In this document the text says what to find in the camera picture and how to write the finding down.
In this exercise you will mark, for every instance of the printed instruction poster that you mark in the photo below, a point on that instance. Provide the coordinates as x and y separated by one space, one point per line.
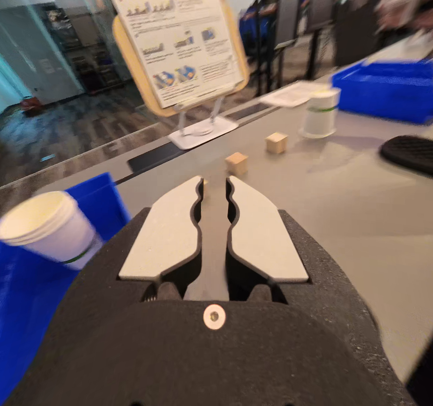
176 40

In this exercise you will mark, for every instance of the blue floor tape piece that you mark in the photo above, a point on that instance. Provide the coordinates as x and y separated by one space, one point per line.
47 157

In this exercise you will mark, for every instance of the black textured wrist pad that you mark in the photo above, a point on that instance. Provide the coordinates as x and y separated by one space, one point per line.
409 152

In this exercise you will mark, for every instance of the black floor sign stand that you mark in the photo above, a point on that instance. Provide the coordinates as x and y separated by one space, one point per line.
321 0
287 13

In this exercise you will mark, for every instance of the blue plastic bin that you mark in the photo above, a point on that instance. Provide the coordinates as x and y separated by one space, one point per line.
20 294
382 91

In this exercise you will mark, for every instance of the instruction sheet in plastic sleeve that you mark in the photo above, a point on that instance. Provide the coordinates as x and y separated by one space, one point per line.
291 95

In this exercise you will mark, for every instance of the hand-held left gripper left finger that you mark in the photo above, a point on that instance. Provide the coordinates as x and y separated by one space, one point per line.
162 237

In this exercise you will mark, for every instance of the white display stand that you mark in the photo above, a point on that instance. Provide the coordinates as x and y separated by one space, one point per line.
220 125

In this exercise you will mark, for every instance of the blue jacket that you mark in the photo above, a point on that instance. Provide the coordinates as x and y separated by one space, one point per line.
252 27

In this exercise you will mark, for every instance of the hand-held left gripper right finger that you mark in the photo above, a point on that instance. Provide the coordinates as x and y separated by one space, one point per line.
264 240

